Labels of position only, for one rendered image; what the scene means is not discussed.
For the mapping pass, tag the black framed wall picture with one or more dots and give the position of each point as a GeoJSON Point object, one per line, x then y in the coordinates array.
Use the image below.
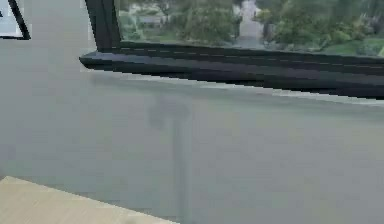
{"type": "Point", "coordinates": [8, 20]}

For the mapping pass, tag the black framed window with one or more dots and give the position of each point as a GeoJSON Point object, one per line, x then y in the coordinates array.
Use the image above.
{"type": "Point", "coordinates": [233, 63]}

